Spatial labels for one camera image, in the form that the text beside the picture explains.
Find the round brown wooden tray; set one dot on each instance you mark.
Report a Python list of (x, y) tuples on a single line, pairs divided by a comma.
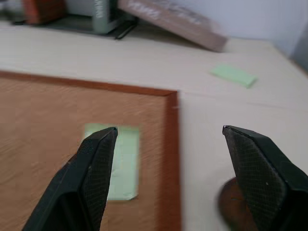
[(231, 204)]

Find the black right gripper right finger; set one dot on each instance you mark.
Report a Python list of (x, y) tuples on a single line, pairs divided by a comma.
[(264, 178)]

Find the wood-framed cork board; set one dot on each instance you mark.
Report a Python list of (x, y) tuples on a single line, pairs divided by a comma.
[(48, 134)]

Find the green sticky note pad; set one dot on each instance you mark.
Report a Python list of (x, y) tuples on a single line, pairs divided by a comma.
[(233, 75)]

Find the orange-brown book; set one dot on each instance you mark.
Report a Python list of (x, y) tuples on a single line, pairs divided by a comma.
[(43, 10)]

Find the green sticky note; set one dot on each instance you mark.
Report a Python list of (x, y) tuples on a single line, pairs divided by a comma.
[(126, 163)]

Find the brown leaning book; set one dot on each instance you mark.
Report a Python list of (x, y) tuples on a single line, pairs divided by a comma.
[(178, 21)]

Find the grey-green upright book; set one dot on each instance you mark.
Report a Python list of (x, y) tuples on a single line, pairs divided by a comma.
[(100, 15)]

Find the black metal book stand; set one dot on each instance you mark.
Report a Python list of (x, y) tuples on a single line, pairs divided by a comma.
[(96, 27)]

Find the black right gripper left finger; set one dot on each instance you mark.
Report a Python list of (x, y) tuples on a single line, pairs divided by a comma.
[(79, 183)]

